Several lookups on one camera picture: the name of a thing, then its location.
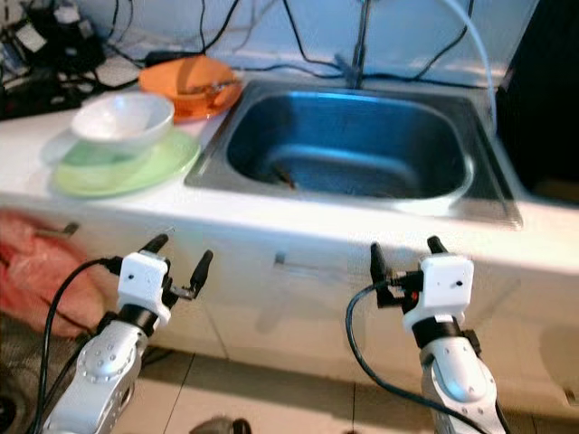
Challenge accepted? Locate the brown wooden utensil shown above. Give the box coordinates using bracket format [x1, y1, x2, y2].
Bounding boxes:
[190, 80, 241, 99]

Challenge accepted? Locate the red plastic bag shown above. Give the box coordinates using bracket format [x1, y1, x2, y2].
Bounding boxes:
[0, 210, 96, 340]

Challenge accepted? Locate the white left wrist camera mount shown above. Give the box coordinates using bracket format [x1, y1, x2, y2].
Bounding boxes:
[118, 251, 173, 313]

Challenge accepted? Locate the orange plate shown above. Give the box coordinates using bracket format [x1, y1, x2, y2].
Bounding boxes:
[172, 90, 243, 123]

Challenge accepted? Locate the grey floor fan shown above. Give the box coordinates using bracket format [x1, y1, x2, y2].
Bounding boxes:
[0, 312, 55, 434]

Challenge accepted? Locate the grey square adapter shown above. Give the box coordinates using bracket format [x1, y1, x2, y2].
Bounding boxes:
[23, 25, 46, 51]

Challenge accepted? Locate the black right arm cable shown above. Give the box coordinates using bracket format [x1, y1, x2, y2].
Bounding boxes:
[346, 280, 489, 434]

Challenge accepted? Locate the black appliance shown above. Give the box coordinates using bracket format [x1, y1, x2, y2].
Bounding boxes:
[498, 0, 579, 204]

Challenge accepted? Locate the white kitchen cabinet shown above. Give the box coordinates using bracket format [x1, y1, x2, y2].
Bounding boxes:
[0, 194, 579, 426]

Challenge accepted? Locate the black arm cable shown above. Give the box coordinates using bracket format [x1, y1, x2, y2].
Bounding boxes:
[32, 258, 123, 434]
[346, 280, 489, 434]

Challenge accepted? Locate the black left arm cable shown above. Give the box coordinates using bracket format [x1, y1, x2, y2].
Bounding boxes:
[32, 258, 123, 434]

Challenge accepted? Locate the black power strip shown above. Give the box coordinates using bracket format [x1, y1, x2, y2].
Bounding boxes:
[0, 77, 91, 120]

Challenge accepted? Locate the orange bowl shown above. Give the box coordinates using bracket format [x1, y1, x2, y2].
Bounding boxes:
[138, 56, 241, 109]

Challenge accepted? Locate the black power cable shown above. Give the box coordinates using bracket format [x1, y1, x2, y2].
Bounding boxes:
[375, 0, 479, 82]
[206, 0, 256, 53]
[198, 0, 209, 52]
[280, 0, 349, 78]

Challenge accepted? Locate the grey left robot foot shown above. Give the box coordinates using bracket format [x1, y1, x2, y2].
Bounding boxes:
[199, 414, 250, 434]

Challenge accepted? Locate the black power brick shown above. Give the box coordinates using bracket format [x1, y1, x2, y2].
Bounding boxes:
[145, 50, 200, 66]

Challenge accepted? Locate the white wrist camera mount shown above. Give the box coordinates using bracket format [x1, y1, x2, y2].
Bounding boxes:
[403, 255, 476, 331]
[118, 251, 173, 313]

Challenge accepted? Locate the long metal drawer handle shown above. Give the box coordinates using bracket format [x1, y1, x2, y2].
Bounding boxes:
[271, 253, 372, 277]

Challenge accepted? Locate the dark brown utensil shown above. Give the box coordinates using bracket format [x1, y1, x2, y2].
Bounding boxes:
[271, 165, 299, 191]

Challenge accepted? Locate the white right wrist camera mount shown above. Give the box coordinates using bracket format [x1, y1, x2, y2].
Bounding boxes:
[403, 255, 476, 331]

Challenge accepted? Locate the stainless steel sink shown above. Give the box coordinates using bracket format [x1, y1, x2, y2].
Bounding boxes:
[184, 77, 524, 229]

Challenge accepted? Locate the light green plate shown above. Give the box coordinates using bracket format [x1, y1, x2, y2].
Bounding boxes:
[52, 129, 202, 198]

